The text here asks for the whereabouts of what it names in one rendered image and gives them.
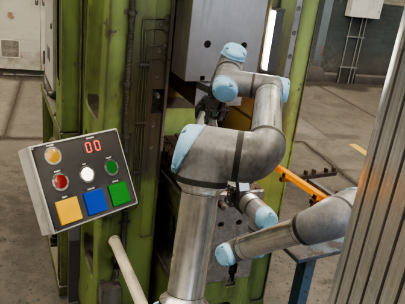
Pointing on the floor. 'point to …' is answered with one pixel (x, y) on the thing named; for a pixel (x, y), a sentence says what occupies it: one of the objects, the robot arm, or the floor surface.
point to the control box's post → (73, 235)
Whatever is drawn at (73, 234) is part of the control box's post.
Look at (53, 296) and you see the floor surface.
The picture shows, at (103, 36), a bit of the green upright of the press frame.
